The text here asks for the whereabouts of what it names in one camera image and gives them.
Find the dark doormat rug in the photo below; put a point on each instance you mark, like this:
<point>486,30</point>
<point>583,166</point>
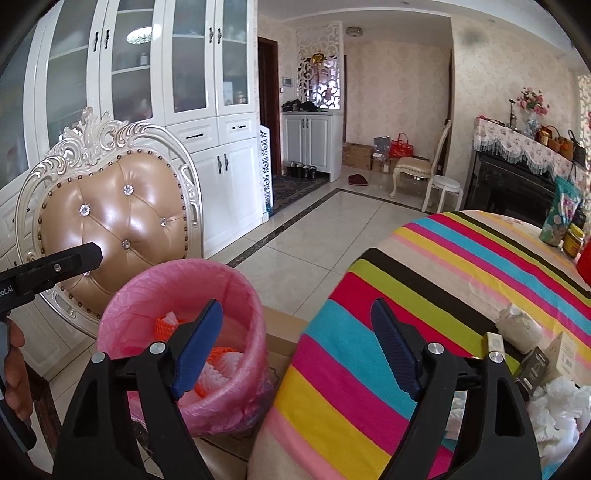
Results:
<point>287,189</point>

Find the cream side chair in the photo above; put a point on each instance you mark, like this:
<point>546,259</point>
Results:
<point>423,169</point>

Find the dark red slippers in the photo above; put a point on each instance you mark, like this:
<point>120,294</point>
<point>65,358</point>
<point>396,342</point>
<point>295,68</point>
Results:
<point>357,180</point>

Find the black piano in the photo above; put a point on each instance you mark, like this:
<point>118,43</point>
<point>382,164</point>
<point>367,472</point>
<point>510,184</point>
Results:
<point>511,189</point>

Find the floral lace piano cover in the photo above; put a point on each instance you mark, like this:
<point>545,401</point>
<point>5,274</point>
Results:
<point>514,147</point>

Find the green snack bag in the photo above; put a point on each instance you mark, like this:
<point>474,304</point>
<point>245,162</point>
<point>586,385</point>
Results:
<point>567,199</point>

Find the small white carton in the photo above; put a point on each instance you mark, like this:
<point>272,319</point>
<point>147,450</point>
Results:
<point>493,342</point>

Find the woven basket on piano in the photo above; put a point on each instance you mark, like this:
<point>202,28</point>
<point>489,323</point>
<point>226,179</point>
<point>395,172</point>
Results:
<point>549,136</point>

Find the cardboard box under bin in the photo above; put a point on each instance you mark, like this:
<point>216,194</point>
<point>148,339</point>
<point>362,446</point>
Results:
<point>227,455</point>

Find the ornate tan leather chair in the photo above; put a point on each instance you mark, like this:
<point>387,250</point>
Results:
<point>130,188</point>

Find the white carved screen panel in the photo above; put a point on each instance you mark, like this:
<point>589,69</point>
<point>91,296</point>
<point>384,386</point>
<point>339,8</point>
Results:
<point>320,54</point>

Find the white lattice panel heater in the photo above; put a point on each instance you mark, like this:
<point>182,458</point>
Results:
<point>265,167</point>

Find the black Dormi box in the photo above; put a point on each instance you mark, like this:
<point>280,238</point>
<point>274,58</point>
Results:
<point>531,372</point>

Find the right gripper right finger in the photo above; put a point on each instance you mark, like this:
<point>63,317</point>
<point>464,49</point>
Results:
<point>496,439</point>

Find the person's left hand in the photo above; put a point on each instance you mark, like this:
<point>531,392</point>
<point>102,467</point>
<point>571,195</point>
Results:
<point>18,395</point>

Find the red thermos jug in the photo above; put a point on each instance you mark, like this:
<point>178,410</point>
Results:
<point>583,264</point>

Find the pink lined trash bin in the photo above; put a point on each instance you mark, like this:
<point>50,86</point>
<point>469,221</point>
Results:
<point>183,288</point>

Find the white round stool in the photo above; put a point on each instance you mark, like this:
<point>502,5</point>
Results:
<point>447,186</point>

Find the pink flower bouquet vase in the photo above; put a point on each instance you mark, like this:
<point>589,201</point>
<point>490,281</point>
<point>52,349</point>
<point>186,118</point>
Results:
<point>533,106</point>

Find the white plastic bag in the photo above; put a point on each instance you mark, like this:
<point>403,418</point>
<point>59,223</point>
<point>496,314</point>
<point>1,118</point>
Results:
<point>559,412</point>

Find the white glass door cabinet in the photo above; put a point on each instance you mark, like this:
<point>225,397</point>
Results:
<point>187,66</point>

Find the brown cardboard box floor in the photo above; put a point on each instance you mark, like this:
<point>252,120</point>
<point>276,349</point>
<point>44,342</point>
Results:
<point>358,156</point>

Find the tan cardboard box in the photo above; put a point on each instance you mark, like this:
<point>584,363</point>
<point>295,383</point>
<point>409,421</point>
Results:
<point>561,354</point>

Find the yellow lid jar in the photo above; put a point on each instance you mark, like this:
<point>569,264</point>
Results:
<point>573,241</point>

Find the black handbag on piano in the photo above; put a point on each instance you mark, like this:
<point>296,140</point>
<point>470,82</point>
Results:
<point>579,152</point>

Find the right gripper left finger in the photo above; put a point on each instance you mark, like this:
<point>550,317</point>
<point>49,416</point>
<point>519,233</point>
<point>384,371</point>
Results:
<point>98,440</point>

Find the striped colourful tablecloth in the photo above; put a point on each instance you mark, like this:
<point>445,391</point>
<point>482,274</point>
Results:
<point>339,413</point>

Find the red gift bag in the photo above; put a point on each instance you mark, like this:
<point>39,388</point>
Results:
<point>401,147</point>

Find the orange foam fruit net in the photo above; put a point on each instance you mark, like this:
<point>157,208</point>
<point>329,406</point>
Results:
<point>217,364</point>

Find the white shoe cabinet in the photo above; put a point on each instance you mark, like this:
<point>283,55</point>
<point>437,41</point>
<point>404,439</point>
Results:
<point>314,139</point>

